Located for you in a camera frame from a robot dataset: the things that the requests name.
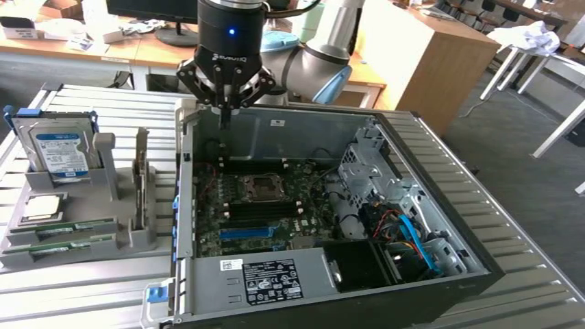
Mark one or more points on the white metal table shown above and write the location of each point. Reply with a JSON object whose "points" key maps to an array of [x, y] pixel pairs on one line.
{"points": [[562, 103]]}

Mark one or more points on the light blue round cap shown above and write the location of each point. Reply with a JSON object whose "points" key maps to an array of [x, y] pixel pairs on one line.
{"points": [[280, 42]]}

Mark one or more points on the green RAM stick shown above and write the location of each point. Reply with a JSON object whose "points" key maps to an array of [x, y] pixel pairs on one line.
{"points": [[58, 229], [58, 246]]}

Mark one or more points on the grey parts rack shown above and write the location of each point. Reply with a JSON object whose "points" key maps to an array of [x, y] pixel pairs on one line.
{"points": [[90, 205]]}

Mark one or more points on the metal disk bay cage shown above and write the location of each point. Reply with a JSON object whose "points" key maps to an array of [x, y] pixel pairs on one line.
{"points": [[365, 168]]}

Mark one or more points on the CPU socket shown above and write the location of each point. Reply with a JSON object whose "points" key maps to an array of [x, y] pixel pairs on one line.
{"points": [[262, 188]]}

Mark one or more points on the open black PC case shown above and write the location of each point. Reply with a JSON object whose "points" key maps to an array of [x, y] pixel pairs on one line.
{"points": [[457, 240]]}

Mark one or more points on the graphics card with metal bracket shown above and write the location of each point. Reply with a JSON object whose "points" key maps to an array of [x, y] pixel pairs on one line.
{"points": [[140, 171]]}

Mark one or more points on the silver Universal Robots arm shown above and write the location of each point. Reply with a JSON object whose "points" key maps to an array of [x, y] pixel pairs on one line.
{"points": [[320, 58]]}

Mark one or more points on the hard disk in blue carrier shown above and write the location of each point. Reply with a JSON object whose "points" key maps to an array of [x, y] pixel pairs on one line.
{"points": [[58, 147]]}

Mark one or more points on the black computer monitor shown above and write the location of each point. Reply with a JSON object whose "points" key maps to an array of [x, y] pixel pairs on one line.
{"points": [[150, 10]]}

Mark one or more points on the black RAM slot bank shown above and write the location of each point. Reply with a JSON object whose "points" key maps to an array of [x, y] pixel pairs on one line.
{"points": [[265, 209], [253, 165]]}

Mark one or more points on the white round bowl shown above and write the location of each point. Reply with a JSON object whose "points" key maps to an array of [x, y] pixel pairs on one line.
{"points": [[65, 27]]}

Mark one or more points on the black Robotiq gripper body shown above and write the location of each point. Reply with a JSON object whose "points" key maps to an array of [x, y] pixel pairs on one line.
{"points": [[230, 44]]}

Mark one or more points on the crumpled white paper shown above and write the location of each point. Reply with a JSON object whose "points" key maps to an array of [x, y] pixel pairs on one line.
{"points": [[530, 36]]}

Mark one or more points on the wooden cabinet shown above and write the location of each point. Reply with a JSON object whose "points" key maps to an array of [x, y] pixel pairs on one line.
{"points": [[410, 61]]}

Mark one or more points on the green motherboard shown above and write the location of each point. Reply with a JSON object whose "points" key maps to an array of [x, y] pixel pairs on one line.
{"points": [[301, 192]]}

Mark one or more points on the wooden desk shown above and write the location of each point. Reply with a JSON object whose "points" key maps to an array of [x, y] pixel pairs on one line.
{"points": [[137, 51]]}

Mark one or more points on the white cardboard box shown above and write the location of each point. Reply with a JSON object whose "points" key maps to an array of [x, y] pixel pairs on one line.
{"points": [[17, 29]]}

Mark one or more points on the grey power supply with label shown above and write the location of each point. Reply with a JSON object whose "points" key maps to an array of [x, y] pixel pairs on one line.
{"points": [[214, 284]]}

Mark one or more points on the silver CPU chip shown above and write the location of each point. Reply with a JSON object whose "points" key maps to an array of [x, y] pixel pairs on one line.
{"points": [[41, 206]]}

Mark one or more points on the blue expansion slot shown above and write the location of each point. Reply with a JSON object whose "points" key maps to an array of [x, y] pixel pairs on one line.
{"points": [[244, 233]]}

